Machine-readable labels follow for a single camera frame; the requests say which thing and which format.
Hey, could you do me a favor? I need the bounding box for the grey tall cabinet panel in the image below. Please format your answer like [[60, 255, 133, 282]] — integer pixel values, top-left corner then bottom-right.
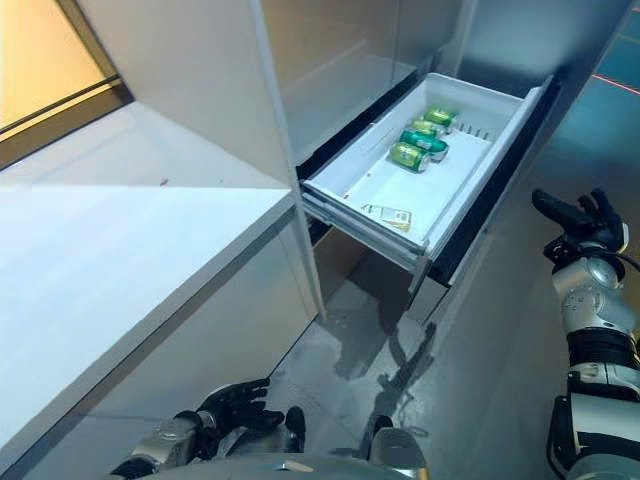
[[452, 0, 634, 151]]

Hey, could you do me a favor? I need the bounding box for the grey robot torso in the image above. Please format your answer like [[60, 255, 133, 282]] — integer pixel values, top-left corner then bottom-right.
[[149, 439, 451, 480]]

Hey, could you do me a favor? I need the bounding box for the fridge drawer with white bin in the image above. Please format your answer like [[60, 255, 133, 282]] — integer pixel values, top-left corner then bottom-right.
[[298, 71, 564, 311]]

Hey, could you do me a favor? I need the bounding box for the teal green drink can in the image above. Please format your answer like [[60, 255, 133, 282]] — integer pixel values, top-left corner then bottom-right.
[[398, 128, 450, 162]]

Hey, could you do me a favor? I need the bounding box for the black framed window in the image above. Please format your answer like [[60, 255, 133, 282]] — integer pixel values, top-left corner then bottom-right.
[[0, 0, 132, 169]]

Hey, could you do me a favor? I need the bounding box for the flat beige drink carton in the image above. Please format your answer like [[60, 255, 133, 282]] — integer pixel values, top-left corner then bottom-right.
[[359, 202, 415, 234]]

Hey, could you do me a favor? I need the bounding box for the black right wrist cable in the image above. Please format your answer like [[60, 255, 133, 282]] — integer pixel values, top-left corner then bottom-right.
[[607, 249, 640, 271]]

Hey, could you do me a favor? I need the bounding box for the robot left leg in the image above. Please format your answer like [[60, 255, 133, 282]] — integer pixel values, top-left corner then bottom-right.
[[234, 405, 307, 459]]

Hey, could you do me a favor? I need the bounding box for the white tall side panel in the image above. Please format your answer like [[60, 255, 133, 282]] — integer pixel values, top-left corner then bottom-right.
[[74, 0, 329, 321]]

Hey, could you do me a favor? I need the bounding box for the light green drink can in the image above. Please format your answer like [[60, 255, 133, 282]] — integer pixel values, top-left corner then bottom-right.
[[387, 141, 432, 174], [422, 105, 459, 132], [409, 119, 449, 139]]

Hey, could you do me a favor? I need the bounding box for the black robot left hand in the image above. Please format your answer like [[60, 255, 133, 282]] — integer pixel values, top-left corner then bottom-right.
[[197, 377, 286, 451]]

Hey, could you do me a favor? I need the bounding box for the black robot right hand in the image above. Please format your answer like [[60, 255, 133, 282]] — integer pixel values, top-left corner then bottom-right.
[[531, 187, 629, 261]]

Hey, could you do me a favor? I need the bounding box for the white counter cabinet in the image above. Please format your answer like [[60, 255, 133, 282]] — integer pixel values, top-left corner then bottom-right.
[[0, 104, 316, 480]]

